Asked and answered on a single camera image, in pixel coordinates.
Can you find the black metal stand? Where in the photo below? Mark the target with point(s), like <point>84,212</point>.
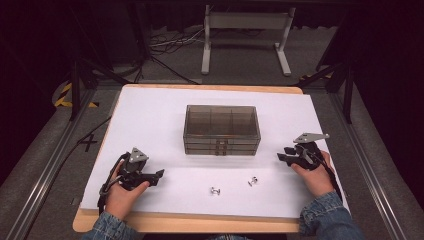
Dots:
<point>75,90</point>
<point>348,96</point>

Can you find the person's right hand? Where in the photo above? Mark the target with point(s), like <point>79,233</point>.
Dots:
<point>315,181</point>

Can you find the aluminium floor rail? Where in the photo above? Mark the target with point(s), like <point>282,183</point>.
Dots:
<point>50,166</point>
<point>363,166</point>

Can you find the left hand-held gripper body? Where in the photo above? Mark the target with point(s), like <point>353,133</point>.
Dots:
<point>133,168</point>

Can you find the white metal stand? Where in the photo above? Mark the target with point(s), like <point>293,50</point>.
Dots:
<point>246,20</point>

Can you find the smoky transparent drawer box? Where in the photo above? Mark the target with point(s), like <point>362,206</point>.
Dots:
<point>221,125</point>

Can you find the small silver metal piece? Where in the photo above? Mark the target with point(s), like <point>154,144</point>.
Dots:
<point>215,191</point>
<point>252,181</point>

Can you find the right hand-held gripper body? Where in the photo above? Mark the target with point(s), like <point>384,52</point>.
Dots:
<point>306,155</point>

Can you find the person's left hand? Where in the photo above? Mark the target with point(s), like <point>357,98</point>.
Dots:
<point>121,200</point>

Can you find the transparent drawer of box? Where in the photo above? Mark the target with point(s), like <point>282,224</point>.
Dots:
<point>203,146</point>

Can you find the white sheet mat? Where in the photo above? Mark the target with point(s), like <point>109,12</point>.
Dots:
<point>160,126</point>

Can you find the wooden table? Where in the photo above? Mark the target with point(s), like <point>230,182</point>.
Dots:
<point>186,225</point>

